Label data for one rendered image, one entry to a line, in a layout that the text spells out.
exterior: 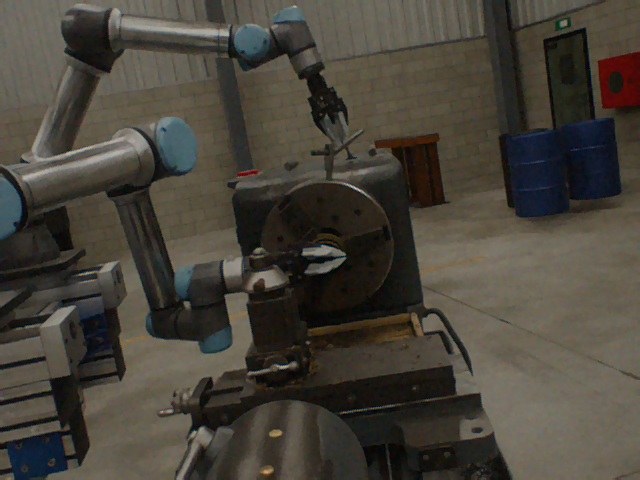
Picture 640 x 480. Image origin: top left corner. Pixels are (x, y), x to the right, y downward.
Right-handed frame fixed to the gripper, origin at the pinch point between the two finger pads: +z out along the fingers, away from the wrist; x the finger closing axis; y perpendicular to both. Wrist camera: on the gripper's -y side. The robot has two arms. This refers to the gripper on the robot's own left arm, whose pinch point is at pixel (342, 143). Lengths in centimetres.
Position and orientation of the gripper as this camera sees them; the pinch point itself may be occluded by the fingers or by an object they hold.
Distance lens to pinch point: 182.4
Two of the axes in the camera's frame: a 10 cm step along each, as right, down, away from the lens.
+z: 4.1, 9.0, 1.4
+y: -0.3, 1.6, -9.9
